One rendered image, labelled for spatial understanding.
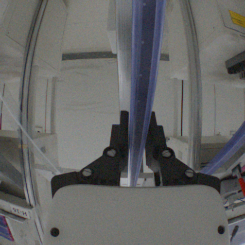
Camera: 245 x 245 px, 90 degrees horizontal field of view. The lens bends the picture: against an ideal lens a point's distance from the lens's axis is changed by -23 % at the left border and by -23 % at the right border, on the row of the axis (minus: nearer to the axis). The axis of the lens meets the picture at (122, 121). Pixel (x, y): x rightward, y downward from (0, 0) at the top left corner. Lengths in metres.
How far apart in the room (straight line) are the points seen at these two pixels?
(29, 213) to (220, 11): 1.11
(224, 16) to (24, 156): 0.92
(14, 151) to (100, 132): 1.35
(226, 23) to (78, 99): 1.89
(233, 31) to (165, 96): 1.66
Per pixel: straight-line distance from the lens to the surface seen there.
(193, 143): 0.63
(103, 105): 2.03
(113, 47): 0.19
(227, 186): 0.59
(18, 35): 0.75
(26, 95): 0.70
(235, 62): 0.71
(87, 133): 2.07
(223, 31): 0.55
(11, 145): 0.93
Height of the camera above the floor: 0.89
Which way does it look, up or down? 1 degrees up
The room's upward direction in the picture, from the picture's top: 179 degrees counter-clockwise
